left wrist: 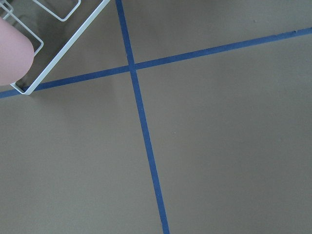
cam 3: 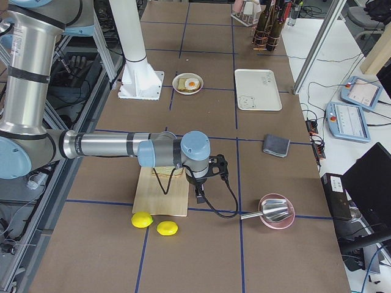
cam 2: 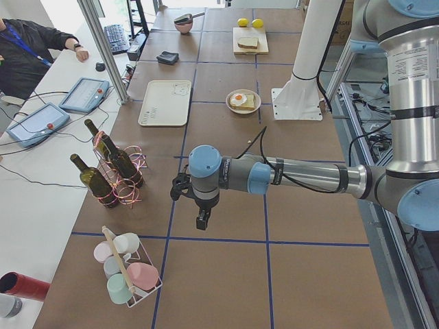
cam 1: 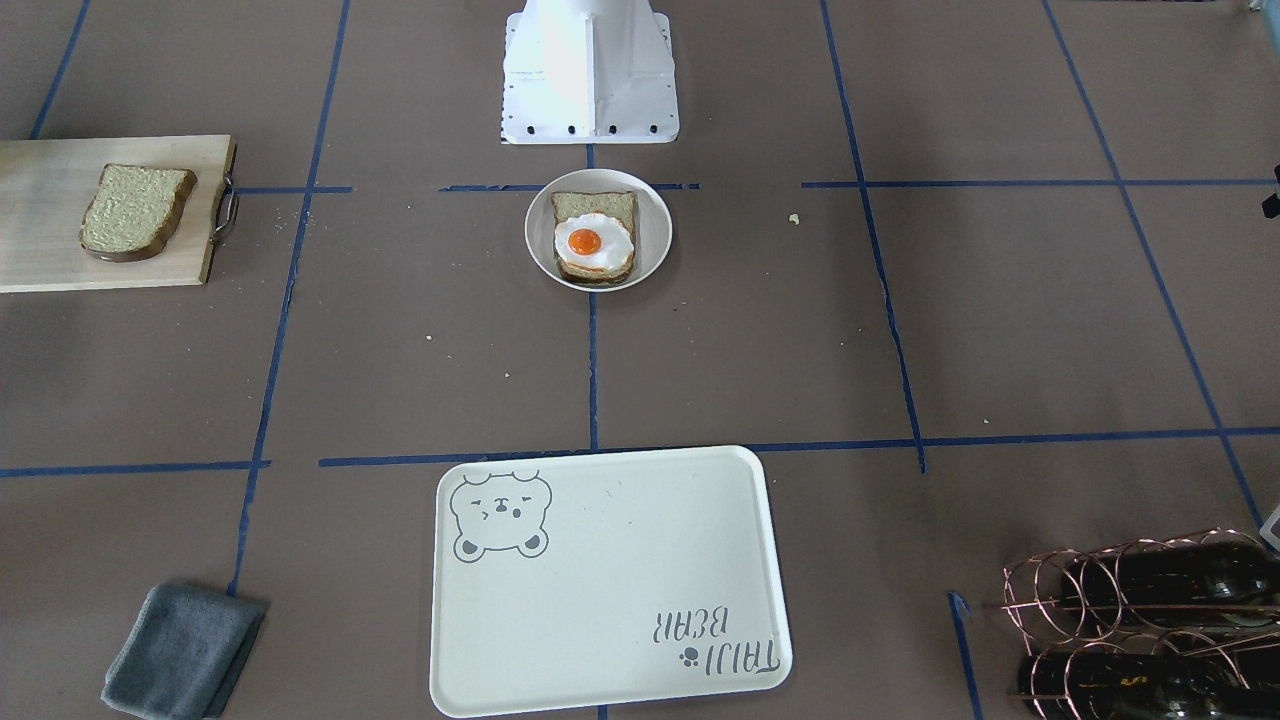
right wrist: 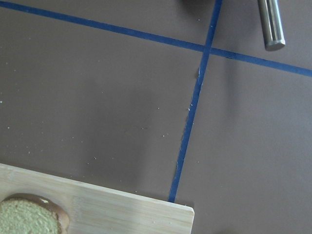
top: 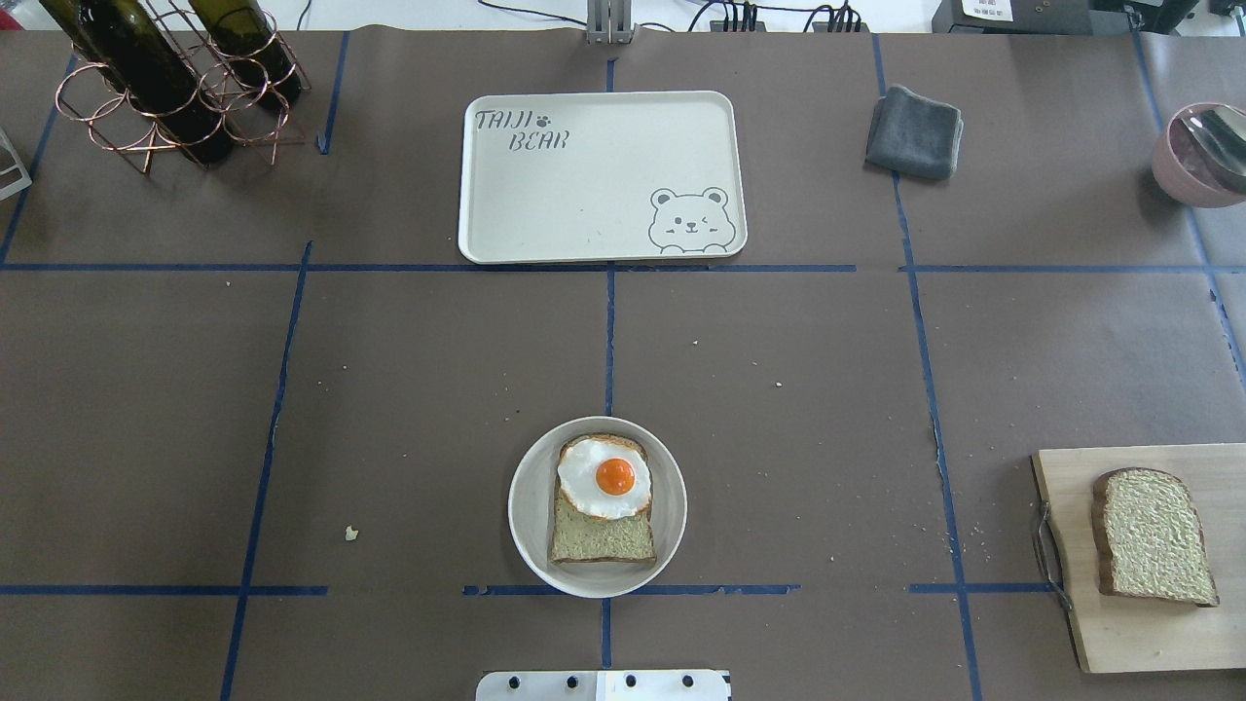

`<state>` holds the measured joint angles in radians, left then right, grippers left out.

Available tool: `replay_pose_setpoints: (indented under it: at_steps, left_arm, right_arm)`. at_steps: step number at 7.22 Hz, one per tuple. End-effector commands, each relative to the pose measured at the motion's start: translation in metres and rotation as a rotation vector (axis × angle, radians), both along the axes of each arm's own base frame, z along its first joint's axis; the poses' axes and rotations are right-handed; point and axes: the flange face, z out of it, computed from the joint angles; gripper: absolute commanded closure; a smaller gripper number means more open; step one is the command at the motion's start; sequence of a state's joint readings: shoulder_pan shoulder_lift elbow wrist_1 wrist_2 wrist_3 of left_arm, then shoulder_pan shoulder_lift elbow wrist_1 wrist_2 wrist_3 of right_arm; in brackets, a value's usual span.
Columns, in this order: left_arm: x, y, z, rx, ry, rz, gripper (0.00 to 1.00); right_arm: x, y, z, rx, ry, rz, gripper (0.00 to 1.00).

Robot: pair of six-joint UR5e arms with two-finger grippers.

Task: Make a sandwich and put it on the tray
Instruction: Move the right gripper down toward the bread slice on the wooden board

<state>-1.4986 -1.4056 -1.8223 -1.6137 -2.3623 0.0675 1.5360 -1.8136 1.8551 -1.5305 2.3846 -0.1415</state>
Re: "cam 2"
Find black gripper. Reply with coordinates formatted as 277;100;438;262
195;195;220;230

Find plain bread slice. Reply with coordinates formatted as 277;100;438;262
237;37;259;49

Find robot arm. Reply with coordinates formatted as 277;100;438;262
173;1;438;231

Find cream bear tray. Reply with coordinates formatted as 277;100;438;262
138;80;192;127

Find white cup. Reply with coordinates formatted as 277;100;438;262
113;232;140;254

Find pink cup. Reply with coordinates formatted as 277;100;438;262
127;263;159;291

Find middle green wine bottle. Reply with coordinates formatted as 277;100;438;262
101;134;144;188

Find green wine bottle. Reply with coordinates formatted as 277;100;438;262
101;134;144;188
84;119;102;151
70;154;119;208

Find grey cup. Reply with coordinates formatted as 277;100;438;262
104;256;121;279

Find lilac cup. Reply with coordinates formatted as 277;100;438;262
93;241;113;264

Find mint green cup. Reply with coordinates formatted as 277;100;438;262
106;273;133;304

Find front green wine bottle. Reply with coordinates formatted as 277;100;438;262
70;154;119;208

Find bread slice under egg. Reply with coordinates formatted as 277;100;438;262
228;94;255;110

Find white round plate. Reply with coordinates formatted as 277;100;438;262
226;89;261;114

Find fried egg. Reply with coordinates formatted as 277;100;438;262
229;93;247;106

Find rear green wine bottle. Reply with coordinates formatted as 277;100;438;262
84;119;102;151

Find white pillar with base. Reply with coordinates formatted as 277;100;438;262
272;0;344;121

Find folded grey cloth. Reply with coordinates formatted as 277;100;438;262
156;51;179;65

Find far teach pendant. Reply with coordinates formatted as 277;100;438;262
59;77;110;114

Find teach pendant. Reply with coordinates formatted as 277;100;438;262
6;103;70;148
59;77;110;114

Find wooden cutting board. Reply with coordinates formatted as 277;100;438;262
233;27;269;54

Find black computer mouse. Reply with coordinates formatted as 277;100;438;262
95;62;106;72

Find near teach pendant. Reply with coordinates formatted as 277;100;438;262
6;103;70;148

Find pink bowl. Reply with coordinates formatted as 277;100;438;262
174;21;193;34

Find left yellow lemon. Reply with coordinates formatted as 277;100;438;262
237;18;248;27

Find yellow lemon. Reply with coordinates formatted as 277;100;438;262
252;19;264;28
237;18;248;27

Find metal scoop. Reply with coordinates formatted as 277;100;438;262
174;12;205;25

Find right yellow lemon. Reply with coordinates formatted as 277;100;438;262
252;19;264;28

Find black keyboard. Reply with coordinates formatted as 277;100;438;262
104;24;130;55

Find red cylinder can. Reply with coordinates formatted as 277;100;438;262
1;272;50;302

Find seated person in black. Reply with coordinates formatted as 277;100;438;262
1;19;89;99

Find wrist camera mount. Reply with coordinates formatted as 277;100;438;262
170;164;195;202

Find white wire cup rack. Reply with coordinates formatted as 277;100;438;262
93;226;163;308

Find copper wire bottle rack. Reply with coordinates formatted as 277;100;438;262
93;131;145;206

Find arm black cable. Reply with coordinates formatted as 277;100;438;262
235;125;344;193

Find aluminium frame post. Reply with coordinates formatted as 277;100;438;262
77;0;130;104

